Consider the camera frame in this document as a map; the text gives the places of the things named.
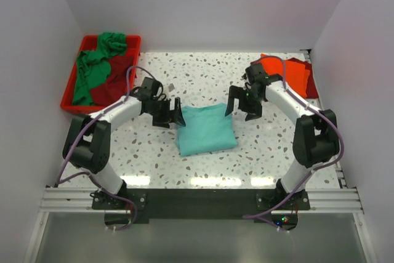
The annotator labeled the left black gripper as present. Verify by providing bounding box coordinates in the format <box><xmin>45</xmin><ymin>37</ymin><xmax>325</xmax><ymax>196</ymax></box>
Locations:
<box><xmin>146</xmin><ymin>97</ymin><xmax>185</xmax><ymax>129</ymax></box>

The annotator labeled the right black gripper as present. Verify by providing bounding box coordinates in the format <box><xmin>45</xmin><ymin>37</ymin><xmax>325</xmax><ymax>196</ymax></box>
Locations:
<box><xmin>225</xmin><ymin>85</ymin><xmax>263</xmax><ymax>122</ymax></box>

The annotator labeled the teal t shirt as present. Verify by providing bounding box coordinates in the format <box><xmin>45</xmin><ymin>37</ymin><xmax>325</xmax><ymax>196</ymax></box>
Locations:
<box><xmin>175</xmin><ymin>103</ymin><xmax>238</xmax><ymax>156</ymax></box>

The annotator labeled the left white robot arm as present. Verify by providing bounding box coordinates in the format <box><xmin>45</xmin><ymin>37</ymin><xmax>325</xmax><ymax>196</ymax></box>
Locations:
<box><xmin>55</xmin><ymin>77</ymin><xmax>186</xmax><ymax>209</ymax></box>

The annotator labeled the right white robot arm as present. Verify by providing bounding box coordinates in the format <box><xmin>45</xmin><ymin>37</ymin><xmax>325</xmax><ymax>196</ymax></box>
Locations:
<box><xmin>225</xmin><ymin>63</ymin><xmax>341</xmax><ymax>209</ymax></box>

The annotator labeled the orange folded t shirt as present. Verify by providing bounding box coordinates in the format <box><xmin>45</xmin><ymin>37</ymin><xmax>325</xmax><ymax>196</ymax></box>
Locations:
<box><xmin>260</xmin><ymin>57</ymin><xmax>310</xmax><ymax>99</ymax></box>

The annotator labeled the dark red t shirt in bin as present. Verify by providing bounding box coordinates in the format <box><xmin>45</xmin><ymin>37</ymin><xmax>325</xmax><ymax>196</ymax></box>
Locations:
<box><xmin>90</xmin><ymin>55</ymin><xmax>137</xmax><ymax>107</ymax></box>

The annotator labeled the dark red folded t shirt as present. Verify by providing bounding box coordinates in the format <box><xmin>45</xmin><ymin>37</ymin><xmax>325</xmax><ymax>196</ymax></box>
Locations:
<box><xmin>289</xmin><ymin>58</ymin><xmax>319</xmax><ymax>99</ymax></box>

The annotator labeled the green t shirt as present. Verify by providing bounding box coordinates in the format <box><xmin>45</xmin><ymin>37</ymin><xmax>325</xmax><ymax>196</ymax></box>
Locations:
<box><xmin>72</xmin><ymin>32</ymin><xmax>127</xmax><ymax>106</ymax></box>

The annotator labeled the red plastic bin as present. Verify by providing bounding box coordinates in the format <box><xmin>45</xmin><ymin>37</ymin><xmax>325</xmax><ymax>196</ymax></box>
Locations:
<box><xmin>60</xmin><ymin>35</ymin><xmax>142</xmax><ymax>114</ymax></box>

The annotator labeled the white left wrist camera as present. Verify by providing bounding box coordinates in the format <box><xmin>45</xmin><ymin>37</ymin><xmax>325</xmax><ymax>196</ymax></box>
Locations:
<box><xmin>166</xmin><ymin>83</ymin><xmax>175</xmax><ymax>92</ymax></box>

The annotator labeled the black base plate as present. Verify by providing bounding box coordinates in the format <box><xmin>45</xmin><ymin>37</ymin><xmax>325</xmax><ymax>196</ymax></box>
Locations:
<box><xmin>91</xmin><ymin>187</ymin><xmax>312</xmax><ymax>231</ymax></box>

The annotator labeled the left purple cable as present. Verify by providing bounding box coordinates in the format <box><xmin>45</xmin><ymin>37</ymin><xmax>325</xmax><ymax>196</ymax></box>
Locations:
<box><xmin>55</xmin><ymin>65</ymin><xmax>155</xmax><ymax>231</ymax></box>

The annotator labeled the aluminium rail frame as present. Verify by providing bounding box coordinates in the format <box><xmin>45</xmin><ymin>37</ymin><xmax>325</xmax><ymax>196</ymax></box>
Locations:
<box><xmin>23</xmin><ymin>48</ymin><xmax>378</xmax><ymax>263</ymax></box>

